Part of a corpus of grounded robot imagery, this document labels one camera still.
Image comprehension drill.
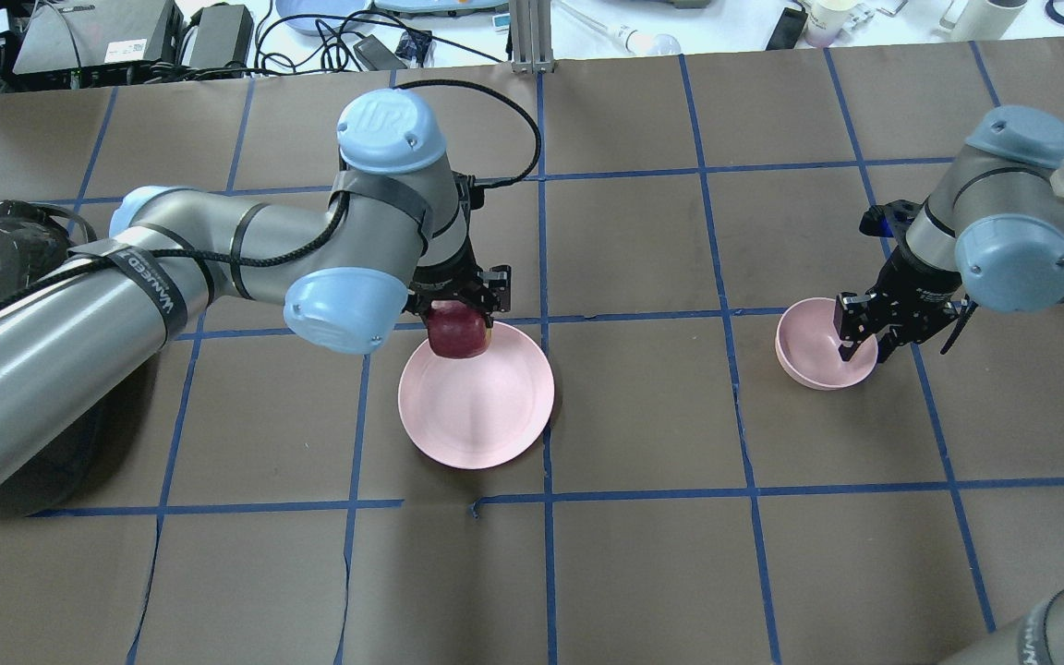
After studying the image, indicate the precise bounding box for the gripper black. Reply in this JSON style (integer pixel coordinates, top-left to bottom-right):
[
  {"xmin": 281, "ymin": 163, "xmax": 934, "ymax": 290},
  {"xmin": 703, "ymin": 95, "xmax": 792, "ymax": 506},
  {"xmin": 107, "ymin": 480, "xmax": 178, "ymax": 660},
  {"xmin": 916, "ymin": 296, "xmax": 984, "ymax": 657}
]
[
  {"xmin": 833, "ymin": 249, "xmax": 979, "ymax": 363},
  {"xmin": 403, "ymin": 174, "xmax": 514, "ymax": 320}
]

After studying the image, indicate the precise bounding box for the red apple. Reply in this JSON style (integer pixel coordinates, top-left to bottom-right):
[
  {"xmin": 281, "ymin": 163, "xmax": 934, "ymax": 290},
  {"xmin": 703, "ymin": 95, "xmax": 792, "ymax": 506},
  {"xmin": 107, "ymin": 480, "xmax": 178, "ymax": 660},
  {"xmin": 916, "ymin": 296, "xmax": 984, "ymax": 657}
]
[{"xmin": 422, "ymin": 300, "xmax": 494, "ymax": 359}]

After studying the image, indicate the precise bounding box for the pink bowl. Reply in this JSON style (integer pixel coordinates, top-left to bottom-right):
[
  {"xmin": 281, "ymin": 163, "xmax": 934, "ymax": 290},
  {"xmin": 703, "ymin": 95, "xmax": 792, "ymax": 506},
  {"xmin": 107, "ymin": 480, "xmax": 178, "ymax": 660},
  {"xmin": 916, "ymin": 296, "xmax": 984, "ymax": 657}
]
[{"xmin": 774, "ymin": 297, "xmax": 878, "ymax": 390}]

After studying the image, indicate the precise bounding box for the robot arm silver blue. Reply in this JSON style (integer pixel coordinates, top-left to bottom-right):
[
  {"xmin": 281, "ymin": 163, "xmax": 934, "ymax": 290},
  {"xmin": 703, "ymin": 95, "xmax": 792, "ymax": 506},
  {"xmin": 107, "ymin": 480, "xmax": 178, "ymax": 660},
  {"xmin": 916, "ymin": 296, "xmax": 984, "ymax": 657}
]
[
  {"xmin": 0, "ymin": 84, "xmax": 512, "ymax": 487},
  {"xmin": 832, "ymin": 105, "xmax": 1064, "ymax": 664}
]

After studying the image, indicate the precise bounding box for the pink plate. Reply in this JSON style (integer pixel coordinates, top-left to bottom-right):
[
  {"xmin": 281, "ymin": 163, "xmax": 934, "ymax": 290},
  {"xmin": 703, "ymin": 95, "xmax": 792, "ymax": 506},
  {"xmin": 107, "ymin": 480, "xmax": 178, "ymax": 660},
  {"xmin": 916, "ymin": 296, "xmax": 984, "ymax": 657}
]
[{"xmin": 397, "ymin": 323, "xmax": 556, "ymax": 470}]

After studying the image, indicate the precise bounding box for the blue plate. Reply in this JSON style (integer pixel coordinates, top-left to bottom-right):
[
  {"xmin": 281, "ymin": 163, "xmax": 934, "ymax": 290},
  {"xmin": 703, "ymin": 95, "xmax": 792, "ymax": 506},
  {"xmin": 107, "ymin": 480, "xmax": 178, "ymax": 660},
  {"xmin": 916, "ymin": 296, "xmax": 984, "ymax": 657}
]
[{"xmin": 275, "ymin": 0, "xmax": 373, "ymax": 35}]

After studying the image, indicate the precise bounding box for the white light bulb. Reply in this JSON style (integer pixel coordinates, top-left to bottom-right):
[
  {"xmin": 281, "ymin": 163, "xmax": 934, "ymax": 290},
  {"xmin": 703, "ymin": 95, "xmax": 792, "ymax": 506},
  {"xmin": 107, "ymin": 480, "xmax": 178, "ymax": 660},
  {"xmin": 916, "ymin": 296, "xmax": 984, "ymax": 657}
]
[{"xmin": 552, "ymin": 1, "xmax": 683, "ymax": 56}]

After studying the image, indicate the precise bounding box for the white cup dark inside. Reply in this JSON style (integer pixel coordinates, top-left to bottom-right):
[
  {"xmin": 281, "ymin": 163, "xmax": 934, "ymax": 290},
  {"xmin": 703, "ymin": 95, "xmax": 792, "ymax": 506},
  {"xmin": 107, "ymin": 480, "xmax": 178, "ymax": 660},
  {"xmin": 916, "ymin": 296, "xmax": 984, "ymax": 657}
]
[{"xmin": 940, "ymin": 1, "xmax": 1029, "ymax": 41}]

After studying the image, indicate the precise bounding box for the white purple cup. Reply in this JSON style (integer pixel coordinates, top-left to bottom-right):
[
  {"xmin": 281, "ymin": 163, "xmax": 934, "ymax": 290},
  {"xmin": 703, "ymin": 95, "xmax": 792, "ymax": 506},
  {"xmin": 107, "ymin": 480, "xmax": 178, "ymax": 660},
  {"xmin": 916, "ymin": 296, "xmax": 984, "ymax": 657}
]
[{"xmin": 804, "ymin": 0, "xmax": 861, "ymax": 49}]

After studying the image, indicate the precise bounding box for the black power adapter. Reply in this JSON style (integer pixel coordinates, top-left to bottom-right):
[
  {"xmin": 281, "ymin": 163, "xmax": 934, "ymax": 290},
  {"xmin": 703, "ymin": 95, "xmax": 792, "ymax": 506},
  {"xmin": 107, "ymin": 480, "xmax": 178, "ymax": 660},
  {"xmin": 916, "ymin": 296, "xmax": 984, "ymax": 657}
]
[{"xmin": 181, "ymin": 3, "xmax": 253, "ymax": 70}]

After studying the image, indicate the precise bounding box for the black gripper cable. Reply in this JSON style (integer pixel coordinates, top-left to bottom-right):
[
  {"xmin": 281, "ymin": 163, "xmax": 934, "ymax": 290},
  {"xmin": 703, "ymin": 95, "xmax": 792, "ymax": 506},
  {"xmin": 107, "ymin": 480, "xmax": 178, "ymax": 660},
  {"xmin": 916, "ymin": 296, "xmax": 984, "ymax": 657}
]
[{"xmin": 0, "ymin": 79, "xmax": 542, "ymax": 333}]

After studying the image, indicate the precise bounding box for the aluminium frame post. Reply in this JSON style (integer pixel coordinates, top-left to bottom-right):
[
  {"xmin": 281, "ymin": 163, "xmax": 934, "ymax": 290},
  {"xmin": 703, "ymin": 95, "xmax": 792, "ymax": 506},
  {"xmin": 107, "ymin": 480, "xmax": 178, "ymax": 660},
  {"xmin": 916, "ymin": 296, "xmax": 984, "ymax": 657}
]
[{"xmin": 508, "ymin": 0, "xmax": 556, "ymax": 74}]

